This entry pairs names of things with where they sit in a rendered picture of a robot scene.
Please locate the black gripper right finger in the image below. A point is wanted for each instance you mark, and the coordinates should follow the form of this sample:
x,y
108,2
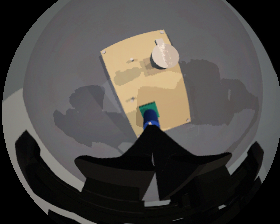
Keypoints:
x,y
174,166

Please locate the tan rectangular board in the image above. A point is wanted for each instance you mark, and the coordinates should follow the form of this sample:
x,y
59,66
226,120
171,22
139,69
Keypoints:
x,y
144,71

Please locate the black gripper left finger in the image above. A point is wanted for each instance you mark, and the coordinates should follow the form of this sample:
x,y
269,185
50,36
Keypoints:
x,y
134,168

